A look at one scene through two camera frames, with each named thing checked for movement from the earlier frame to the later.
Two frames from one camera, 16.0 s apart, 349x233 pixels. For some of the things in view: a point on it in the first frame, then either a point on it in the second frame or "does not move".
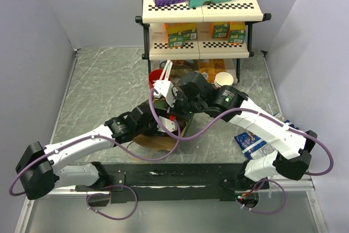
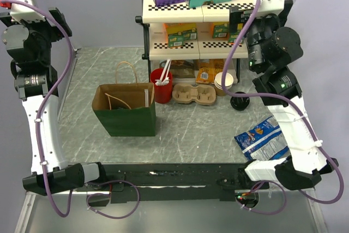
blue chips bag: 252,145 does not move
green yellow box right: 234,31 does not move
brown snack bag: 179,67 does not move
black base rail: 232,181 does not move
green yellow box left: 175,33 does not move
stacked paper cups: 223,78 does not move
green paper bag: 161,142 -> 120,107
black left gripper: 154,129 -> 54,31
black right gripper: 178,94 -> 275,22
